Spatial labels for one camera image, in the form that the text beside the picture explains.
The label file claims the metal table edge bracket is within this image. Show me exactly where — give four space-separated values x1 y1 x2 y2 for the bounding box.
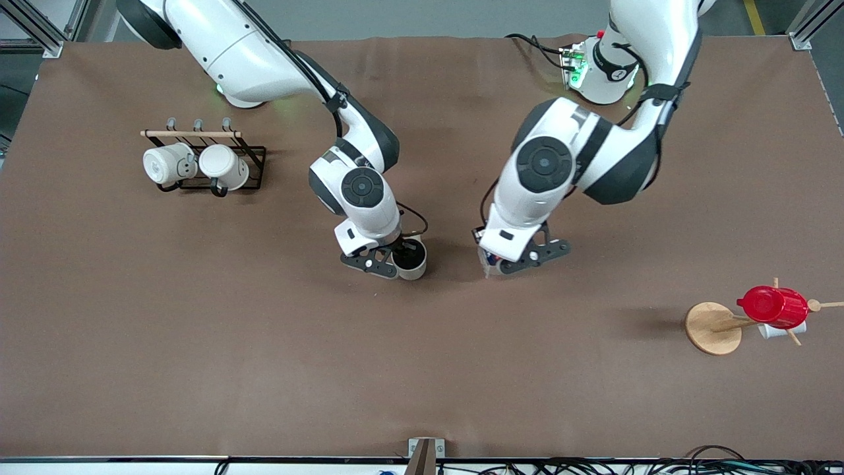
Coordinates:
404 437 446 475

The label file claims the plain white mug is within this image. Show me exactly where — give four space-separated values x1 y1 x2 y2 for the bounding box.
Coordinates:
198 144 251 197

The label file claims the small white cup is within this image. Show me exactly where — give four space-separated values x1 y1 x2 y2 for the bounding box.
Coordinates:
758 321 808 341

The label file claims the white mug with face print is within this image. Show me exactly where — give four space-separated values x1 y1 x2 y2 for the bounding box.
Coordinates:
142 142 198 187

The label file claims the aluminium frame post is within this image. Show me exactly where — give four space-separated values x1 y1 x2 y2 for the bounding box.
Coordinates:
0 0 90 59
786 0 844 51

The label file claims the wooden mug tree stand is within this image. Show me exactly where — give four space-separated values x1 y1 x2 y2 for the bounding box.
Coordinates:
684 277 844 357

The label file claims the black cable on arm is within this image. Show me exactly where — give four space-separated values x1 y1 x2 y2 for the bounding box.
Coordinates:
227 0 429 239
610 16 692 129

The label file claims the brown table cover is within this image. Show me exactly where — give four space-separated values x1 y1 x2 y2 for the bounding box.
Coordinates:
0 34 844 460

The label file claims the green-lit electronics box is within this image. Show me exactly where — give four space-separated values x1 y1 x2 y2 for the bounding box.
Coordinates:
559 44 589 90

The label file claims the red plastic cup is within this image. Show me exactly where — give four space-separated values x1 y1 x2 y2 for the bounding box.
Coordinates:
737 285 810 330

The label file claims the black wire mug rack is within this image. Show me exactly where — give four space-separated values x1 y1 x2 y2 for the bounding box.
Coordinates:
140 117 267 198

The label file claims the black cable at arm base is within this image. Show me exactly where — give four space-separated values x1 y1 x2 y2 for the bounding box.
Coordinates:
505 32 569 71

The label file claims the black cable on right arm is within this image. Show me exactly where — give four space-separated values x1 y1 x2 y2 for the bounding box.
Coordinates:
227 0 429 239

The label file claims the beige cup dark inside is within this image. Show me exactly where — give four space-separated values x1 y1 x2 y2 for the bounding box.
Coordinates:
392 236 428 282

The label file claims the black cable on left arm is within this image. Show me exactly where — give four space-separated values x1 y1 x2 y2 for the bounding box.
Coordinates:
610 16 692 129

